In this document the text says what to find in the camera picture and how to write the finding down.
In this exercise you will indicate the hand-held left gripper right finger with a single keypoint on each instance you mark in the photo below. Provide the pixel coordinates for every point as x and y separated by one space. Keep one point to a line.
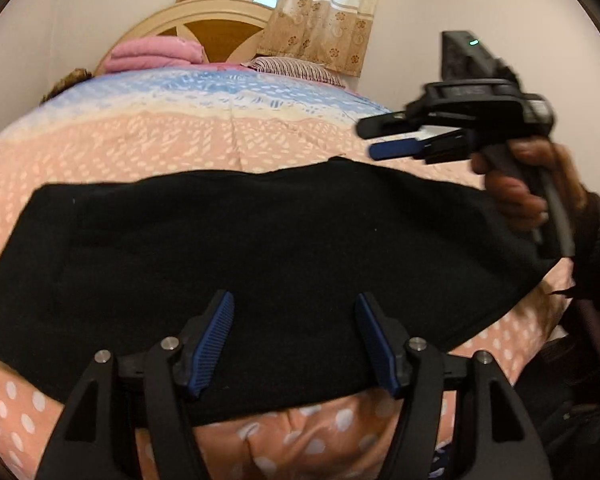
377 345

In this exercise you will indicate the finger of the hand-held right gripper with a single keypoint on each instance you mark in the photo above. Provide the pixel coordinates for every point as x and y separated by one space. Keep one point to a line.
380 126
392 149

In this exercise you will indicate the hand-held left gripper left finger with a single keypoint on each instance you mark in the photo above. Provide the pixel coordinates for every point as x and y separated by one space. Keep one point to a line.
212 345

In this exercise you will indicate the black pants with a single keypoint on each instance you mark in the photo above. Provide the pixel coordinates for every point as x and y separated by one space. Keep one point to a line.
280 240

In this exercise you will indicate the person's right hand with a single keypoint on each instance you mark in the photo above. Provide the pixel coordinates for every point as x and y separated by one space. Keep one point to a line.
510 200

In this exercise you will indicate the striped pillow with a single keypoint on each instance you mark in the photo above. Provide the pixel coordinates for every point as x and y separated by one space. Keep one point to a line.
290 66

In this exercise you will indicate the beige patterned curtain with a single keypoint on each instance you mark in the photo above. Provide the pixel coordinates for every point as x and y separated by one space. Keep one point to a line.
320 25

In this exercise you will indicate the dotted pink and blue bedspread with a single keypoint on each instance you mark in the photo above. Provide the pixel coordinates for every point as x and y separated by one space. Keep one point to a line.
180 130

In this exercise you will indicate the person's dark clothing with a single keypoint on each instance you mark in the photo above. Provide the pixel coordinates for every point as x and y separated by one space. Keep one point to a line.
580 410

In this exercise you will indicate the cream wooden headboard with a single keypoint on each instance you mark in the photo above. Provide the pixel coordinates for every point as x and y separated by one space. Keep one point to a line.
180 11

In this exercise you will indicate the folded pink blanket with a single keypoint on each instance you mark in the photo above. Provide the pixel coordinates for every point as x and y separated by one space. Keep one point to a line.
155 52

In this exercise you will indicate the brown furry item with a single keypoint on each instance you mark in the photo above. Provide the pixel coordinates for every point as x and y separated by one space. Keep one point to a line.
72 80

